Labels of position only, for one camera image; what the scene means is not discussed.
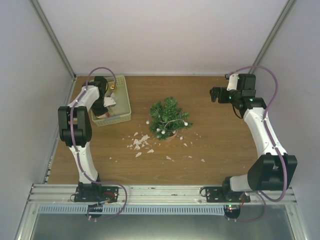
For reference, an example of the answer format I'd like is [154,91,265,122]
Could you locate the red white round ornament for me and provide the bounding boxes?
[97,112,110,119]

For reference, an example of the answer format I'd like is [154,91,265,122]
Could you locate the pale green perforated basket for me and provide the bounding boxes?
[91,75,132,127]

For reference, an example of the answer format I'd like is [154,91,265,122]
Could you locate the white ball string lights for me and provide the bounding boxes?
[149,112,193,138]

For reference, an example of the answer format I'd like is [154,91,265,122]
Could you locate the small green christmas tree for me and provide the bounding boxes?
[149,96,193,141]

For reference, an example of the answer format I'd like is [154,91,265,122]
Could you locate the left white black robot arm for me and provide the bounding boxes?
[58,76,109,184]

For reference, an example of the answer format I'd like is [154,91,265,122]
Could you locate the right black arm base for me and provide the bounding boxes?
[199,186,251,204]

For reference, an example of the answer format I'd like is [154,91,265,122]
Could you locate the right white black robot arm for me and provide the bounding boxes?
[209,73,298,203]

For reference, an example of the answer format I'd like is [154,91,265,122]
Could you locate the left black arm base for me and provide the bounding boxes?
[70,182,119,204]

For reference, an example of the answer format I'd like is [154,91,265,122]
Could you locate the white foil flakes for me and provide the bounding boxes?
[108,131,206,169]

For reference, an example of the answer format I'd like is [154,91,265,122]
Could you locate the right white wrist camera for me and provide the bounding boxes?
[225,73,239,91]

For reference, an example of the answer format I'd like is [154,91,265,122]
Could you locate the aluminium front rail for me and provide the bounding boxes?
[27,183,297,204]

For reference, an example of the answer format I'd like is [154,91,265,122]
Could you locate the grey slotted cable duct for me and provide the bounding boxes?
[38,204,225,216]

